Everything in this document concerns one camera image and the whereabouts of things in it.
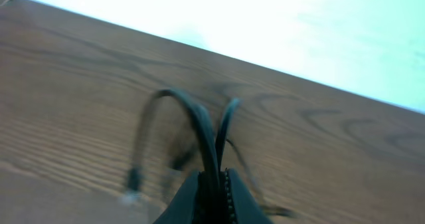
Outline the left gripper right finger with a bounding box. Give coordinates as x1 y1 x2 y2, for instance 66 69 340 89
225 169 272 224

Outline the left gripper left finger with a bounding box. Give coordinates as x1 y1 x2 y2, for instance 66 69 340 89
153 171 199 224

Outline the black cable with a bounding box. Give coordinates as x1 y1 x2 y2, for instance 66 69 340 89
121 88 296 218

